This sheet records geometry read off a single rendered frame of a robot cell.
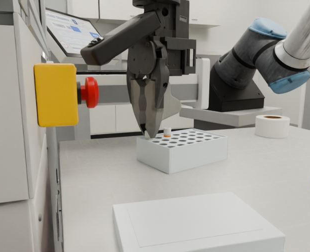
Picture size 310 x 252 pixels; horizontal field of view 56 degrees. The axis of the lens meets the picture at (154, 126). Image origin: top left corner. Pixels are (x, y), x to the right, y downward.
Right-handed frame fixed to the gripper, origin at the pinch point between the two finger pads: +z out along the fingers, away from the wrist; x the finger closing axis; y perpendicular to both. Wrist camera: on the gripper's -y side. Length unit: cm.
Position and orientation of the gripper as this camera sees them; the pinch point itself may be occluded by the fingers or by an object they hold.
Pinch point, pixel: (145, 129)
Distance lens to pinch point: 45.8
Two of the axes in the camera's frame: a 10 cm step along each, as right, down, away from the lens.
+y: 8.1, -1.1, 5.8
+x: -5.9, -1.5, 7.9
